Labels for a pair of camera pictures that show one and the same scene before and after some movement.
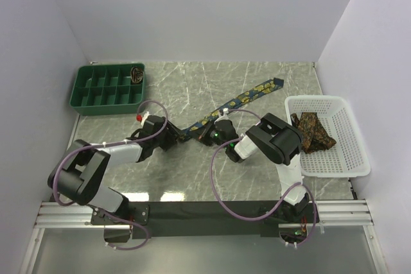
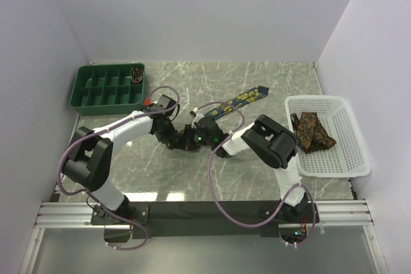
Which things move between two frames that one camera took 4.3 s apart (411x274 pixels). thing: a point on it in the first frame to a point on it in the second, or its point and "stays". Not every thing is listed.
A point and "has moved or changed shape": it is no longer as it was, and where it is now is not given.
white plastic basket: [347, 157] stays
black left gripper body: [167, 138] to [168, 132]
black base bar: [162, 219] stays
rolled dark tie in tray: [136, 74] stays
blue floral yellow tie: [241, 99] has moved or changed shape
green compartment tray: [108, 88] stays
